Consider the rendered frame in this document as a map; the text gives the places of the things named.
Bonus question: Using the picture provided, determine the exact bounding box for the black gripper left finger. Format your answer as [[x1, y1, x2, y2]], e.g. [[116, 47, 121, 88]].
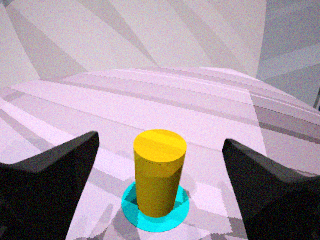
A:
[[0, 131, 100, 240]]

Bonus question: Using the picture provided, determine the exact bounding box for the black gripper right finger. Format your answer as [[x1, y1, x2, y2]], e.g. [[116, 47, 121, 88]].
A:
[[223, 139, 320, 240]]

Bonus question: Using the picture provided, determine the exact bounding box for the cyan circle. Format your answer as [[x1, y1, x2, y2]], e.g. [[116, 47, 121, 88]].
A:
[[121, 181, 189, 232]]

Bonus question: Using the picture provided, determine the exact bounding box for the yellow cylinder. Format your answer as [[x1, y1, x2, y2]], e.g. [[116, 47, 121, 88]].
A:
[[133, 129, 187, 217]]

